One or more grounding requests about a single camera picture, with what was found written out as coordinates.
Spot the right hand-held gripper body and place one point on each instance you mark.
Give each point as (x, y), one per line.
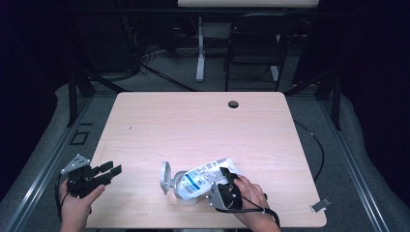
(225, 197)

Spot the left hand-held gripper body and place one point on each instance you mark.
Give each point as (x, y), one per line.
(82, 184)

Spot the blue and white pouch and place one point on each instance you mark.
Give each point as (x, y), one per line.
(199, 179)

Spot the clear jar with white lid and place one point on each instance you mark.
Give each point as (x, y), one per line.
(165, 177)

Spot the person's left hand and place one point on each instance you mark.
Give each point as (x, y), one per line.
(74, 209)

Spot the person's right hand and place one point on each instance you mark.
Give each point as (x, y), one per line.
(254, 203)

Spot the short black tape strip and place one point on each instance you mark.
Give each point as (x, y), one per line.
(86, 124)

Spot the white desk leg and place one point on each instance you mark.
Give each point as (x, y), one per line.
(200, 58)

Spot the black folding chair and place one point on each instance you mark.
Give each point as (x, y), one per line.
(257, 42)

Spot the aluminium floor rail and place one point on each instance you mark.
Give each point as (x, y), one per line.
(48, 154)
(351, 164)

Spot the black metal frame post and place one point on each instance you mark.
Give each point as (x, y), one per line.
(72, 100)
(336, 103)

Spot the grey metal bracket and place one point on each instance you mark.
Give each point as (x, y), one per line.
(322, 204)

